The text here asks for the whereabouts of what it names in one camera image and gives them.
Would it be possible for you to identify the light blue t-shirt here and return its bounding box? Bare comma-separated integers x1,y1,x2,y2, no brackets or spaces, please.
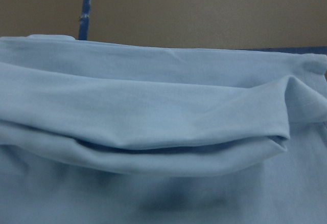
1,35,326,223

